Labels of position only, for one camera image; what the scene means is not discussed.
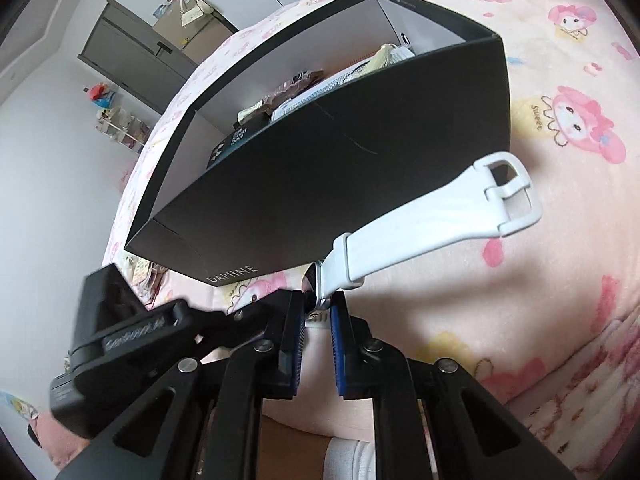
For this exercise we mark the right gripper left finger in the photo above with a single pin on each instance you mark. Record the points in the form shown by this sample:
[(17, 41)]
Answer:
[(291, 343)]

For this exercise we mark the pink cartoon print blanket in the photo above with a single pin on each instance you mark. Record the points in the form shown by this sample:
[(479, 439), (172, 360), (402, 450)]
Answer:
[(510, 311)]

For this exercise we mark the cream tube with black cap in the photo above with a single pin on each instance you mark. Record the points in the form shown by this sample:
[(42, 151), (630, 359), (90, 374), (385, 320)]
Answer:
[(287, 90)]

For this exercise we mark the clear plastic sticker package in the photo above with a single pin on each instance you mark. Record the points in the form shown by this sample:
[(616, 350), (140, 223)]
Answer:
[(145, 277)]

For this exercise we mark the white strap smartwatch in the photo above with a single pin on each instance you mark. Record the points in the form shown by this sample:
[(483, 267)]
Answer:
[(493, 198)]

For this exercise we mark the person's left hand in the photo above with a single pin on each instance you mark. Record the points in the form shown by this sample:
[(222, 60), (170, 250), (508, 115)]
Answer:
[(60, 444)]

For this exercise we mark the black booklet with rainbow ring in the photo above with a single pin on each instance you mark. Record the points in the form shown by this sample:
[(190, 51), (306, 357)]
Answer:
[(240, 135)]

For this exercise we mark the black cardboard storage box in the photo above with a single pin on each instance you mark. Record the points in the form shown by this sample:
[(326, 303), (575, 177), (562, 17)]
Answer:
[(334, 164)]

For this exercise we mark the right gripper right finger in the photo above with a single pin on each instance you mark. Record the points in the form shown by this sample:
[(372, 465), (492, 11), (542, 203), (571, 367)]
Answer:
[(351, 371)]

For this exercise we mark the grey cabinet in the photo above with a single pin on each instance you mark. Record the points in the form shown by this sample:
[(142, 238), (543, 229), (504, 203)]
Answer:
[(129, 52)]

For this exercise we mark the white blue patterned packet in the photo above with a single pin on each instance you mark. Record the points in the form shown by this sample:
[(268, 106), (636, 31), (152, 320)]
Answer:
[(323, 87)]

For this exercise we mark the pink white patterned pajama leg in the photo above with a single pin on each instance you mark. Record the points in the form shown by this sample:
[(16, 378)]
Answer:
[(584, 411)]

